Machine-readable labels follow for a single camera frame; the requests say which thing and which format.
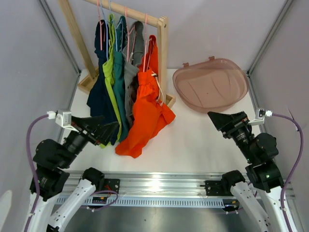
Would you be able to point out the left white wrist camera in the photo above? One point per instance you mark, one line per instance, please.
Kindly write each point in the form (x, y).
(62, 118)

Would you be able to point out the lime green shorts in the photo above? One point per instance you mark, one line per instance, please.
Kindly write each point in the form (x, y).
(110, 79)

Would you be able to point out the navy blue shorts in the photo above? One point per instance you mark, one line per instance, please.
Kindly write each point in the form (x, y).
(98, 99)

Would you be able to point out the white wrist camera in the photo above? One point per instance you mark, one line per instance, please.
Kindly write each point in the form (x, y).
(260, 116)
(62, 118)

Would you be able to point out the white slotted cable duct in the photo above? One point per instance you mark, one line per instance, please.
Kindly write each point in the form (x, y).
(198, 202)

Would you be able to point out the pink translucent plastic basin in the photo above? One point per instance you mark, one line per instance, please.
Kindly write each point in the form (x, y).
(213, 85)

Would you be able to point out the teal shorts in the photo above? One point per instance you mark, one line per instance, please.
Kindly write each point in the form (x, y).
(118, 68)

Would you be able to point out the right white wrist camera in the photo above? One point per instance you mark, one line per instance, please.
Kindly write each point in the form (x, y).
(260, 116)

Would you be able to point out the wooden clothes rack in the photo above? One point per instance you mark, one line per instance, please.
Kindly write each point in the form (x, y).
(162, 25)

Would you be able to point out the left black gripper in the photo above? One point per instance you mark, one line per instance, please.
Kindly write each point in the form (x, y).
(103, 132)

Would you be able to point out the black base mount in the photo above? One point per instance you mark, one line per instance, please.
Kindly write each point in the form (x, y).
(212, 188)
(112, 184)

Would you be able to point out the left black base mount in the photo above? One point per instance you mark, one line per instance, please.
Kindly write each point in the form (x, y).
(112, 184)

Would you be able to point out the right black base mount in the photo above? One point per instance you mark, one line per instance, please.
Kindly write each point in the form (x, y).
(212, 188)

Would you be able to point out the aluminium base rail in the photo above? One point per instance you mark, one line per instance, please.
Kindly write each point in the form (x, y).
(160, 184)

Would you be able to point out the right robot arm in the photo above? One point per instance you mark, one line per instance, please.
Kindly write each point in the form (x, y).
(272, 215)

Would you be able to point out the grey shorts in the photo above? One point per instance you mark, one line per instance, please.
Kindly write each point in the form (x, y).
(131, 70)

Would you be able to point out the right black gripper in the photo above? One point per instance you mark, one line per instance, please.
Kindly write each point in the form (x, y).
(228, 123)

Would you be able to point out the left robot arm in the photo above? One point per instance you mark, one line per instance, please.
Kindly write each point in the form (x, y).
(48, 167)

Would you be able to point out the orange shorts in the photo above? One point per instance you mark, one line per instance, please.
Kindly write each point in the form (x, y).
(151, 115)

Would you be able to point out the pink wire hanger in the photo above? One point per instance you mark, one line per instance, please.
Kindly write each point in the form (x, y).
(101, 29)
(147, 43)
(130, 42)

